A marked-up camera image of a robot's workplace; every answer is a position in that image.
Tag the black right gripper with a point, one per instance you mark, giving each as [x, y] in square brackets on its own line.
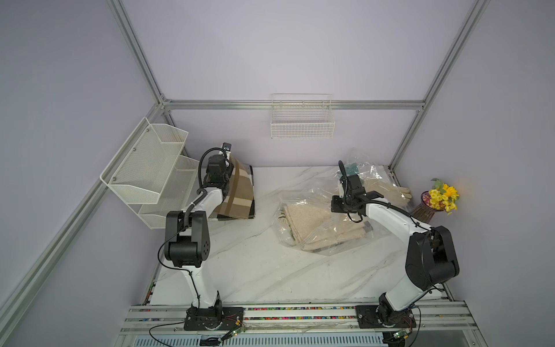
[336, 207]

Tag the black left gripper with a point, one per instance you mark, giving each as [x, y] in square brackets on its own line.
[229, 169]

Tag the brown beige plaid scarf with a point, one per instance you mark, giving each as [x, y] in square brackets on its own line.
[238, 204]

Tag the clear plastic vacuum bag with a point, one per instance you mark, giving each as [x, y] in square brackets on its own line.
[319, 192]

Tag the plain beige knit scarf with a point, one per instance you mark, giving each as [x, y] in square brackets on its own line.
[311, 228]

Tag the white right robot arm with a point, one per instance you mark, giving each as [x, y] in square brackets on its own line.
[430, 257]

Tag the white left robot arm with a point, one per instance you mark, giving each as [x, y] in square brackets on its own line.
[187, 236]

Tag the small bag with green item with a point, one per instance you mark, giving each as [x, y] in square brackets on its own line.
[359, 163]

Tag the cream knitted gloves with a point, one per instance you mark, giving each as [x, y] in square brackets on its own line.
[399, 196]

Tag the white two-tier mesh shelf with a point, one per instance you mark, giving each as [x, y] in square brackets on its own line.
[150, 173]

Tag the dark glass flower vase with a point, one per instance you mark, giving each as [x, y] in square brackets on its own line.
[424, 212]

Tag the yellow flower bouquet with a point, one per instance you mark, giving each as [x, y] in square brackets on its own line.
[443, 197]

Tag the white wire wall basket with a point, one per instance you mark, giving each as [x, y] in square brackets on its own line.
[301, 116]

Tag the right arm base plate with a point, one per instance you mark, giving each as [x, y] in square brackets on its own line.
[376, 316]

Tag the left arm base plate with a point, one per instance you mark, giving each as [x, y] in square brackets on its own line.
[213, 319]

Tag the aluminium frame rails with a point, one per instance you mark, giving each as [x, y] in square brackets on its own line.
[24, 296]

